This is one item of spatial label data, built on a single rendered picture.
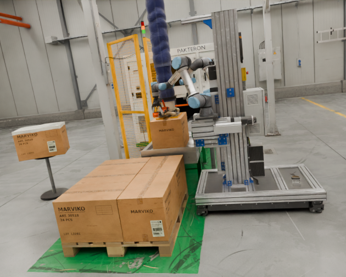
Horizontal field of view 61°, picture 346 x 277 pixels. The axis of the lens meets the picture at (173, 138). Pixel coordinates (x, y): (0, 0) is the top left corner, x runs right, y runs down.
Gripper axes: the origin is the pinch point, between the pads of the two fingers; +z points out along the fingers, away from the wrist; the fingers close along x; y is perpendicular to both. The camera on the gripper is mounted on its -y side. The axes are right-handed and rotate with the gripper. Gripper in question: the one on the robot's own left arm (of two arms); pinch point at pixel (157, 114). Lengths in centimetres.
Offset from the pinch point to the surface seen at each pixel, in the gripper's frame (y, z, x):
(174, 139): 31, 38, -10
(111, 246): -105, 97, 29
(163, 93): 50, -18, 1
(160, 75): 51, -42, 3
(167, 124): 31.1, 18.4, -2.2
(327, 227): -62, 107, -157
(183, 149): 22, 50, -21
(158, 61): 49, -58, 3
